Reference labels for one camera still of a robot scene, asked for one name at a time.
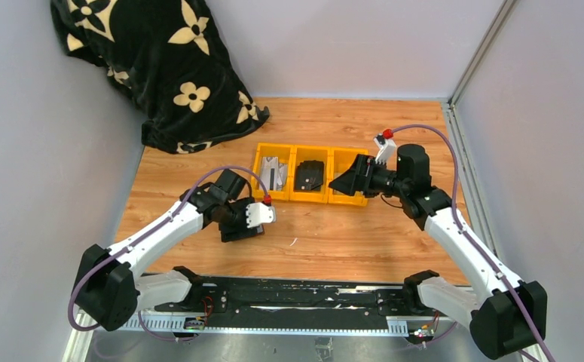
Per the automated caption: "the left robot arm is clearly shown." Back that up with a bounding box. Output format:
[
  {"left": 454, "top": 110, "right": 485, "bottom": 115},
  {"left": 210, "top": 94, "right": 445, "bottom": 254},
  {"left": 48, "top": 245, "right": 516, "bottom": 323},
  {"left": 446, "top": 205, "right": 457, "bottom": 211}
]
[{"left": 67, "top": 165, "right": 276, "bottom": 332}]

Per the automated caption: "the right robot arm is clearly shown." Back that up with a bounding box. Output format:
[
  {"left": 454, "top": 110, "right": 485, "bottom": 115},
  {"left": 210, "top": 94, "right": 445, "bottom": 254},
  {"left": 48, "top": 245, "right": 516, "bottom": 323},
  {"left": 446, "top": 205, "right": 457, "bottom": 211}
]
[{"left": 329, "top": 144, "right": 548, "bottom": 360}]

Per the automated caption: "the black floral blanket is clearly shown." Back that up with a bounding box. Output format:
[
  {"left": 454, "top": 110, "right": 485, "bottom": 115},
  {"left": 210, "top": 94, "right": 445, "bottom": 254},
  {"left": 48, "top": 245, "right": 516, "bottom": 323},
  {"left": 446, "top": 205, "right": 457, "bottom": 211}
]
[{"left": 50, "top": 0, "right": 270, "bottom": 154}]

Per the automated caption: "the yellow bin right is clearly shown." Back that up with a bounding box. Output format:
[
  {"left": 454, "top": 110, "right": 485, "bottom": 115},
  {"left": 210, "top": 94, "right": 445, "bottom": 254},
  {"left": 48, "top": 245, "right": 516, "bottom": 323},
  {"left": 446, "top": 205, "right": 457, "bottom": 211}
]
[{"left": 328, "top": 147, "right": 368, "bottom": 207}]

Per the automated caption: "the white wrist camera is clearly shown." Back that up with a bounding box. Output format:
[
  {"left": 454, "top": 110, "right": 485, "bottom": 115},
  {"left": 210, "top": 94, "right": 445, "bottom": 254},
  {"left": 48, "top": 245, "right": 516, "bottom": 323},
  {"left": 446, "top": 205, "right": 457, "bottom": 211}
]
[
  {"left": 374, "top": 133, "right": 397, "bottom": 165},
  {"left": 245, "top": 202, "right": 277, "bottom": 229}
]

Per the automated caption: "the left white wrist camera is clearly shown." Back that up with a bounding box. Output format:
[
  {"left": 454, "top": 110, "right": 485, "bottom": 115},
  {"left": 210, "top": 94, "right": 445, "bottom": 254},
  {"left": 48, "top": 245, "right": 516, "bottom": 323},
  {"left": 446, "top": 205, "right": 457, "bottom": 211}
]
[{"left": 245, "top": 202, "right": 277, "bottom": 229}]

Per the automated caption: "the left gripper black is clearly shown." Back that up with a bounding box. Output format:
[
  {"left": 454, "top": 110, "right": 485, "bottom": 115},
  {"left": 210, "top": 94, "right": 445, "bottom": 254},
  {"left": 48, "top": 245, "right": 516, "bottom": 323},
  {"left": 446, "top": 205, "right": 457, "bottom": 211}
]
[{"left": 219, "top": 196, "right": 258, "bottom": 242}]

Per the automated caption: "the yellow bin left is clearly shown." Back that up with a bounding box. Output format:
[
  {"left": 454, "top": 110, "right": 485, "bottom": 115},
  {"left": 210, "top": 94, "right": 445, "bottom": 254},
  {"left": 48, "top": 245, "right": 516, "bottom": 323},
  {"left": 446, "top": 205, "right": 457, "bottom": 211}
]
[{"left": 251, "top": 143, "right": 294, "bottom": 201}]

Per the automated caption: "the aluminium frame post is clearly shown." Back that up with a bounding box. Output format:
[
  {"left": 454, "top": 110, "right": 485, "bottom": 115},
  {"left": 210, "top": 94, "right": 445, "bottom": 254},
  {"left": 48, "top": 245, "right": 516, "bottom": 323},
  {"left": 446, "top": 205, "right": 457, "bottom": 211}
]
[{"left": 448, "top": 0, "right": 518, "bottom": 108}]

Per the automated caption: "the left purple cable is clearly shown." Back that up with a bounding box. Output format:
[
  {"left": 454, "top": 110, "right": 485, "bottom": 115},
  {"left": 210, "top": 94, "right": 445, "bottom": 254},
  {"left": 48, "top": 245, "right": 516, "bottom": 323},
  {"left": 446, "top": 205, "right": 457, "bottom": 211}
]
[{"left": 66, "top": 165, "right": 274, "bottom": 344}]

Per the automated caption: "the silver cards pile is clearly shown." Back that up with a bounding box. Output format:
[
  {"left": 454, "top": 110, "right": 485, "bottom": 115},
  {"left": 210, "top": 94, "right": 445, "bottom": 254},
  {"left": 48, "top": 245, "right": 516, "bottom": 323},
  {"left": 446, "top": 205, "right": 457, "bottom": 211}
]
[{"left": 260, "top": 156, "right": 288, "bottom": 191}]

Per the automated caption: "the purple cable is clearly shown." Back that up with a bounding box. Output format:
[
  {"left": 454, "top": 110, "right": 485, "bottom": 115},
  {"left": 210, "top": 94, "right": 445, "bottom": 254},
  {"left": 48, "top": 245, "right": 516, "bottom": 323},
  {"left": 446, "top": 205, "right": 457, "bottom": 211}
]
[
  {"left": 66, "top": 165, "right": 274, "bottom": 344},
  {"left": 381, "top": 124, "right": 557, "bottom": 362}
]

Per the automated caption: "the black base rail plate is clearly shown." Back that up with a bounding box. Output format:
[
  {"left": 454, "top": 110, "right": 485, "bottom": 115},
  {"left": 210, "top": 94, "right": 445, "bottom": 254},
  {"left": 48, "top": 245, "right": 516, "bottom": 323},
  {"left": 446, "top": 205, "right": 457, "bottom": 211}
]
[{"left": 154, "top": 276, "right": 436, "bottom": 336}]

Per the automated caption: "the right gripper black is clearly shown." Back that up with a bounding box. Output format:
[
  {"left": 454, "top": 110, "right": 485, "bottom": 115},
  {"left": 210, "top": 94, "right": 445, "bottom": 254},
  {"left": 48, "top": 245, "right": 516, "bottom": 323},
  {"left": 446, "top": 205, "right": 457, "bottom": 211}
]
[{"left": 329, "top": 154, "right": 409, "bottom": 198}]

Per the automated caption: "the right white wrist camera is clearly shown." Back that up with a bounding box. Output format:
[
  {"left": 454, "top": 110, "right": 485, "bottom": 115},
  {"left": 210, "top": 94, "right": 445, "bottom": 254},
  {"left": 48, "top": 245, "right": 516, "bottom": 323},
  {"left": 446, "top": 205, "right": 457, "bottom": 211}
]
[{"left": 374, "top": 133, "right": 397, "bottom": 165}]

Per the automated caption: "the yellow bin middle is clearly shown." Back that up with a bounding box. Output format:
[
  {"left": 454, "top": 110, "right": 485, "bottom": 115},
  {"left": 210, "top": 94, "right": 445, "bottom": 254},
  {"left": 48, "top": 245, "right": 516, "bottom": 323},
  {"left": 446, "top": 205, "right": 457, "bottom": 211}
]
[{"left": 289, "top": 146, "right": 329, "bottom": 204}]

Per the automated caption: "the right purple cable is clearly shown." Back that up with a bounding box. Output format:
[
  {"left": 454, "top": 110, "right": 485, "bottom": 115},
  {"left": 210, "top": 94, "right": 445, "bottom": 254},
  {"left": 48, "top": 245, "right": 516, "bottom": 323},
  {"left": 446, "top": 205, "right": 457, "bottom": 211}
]
[{"left": 381, "top": 124, "right": 557, "bottom": 362}]

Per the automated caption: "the yellow bin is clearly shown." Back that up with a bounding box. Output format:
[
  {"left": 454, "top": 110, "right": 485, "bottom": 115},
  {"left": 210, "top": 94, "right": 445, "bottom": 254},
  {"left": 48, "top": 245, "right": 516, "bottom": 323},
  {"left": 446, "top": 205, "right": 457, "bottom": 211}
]
[
  {"left": 289, "top": 146, "right": 329, "bottom": 204},
  {"left": 328, "top": 147, "right": 368, "bottom": 207},
  {"left": 251, "top": 143, "right": 294, "bottom": 201}
]

